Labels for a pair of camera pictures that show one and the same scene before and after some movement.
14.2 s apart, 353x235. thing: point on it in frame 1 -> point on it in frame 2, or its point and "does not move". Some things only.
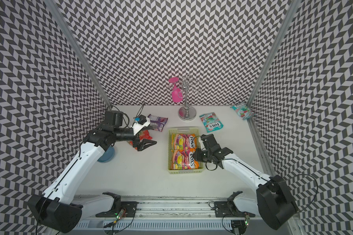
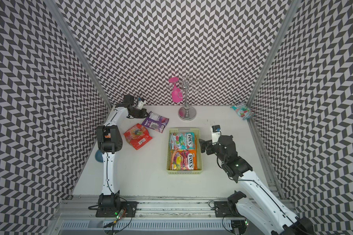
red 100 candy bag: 143,134 does not move
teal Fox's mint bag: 211,122 -> 182,141
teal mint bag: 243,111 does not move
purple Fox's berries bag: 157,123 does not move
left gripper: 136,142 -> 142,115
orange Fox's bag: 184,159 does not move
